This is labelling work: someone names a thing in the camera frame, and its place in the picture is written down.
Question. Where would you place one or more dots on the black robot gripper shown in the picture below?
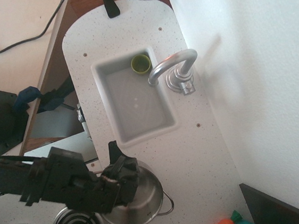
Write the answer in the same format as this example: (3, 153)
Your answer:
(70, 182)

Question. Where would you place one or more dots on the silver cabinet knob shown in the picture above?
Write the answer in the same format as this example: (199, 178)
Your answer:
(81, 116)

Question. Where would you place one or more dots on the silver toy faucet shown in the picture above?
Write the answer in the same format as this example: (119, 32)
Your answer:
(178, 66)

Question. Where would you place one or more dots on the grey toy sink basin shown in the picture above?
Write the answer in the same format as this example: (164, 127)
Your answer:
(135, 110)

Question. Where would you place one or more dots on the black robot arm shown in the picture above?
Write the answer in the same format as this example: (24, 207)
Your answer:
(24, 176)

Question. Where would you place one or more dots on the stainless steel pot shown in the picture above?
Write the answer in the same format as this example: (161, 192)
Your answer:
(149, 202)

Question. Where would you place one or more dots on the black strap clip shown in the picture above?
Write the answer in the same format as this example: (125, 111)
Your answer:
(111, 8)

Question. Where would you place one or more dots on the teal plastic toy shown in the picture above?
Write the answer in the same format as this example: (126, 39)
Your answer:
(238, 219)

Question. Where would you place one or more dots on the green plastic cup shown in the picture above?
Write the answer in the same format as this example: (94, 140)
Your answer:
(141, 64)

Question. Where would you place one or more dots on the white speckled toy countertop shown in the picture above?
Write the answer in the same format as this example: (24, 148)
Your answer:
(174, 134)

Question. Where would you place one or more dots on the blue clamp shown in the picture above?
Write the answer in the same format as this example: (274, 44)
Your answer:
(48, 102)

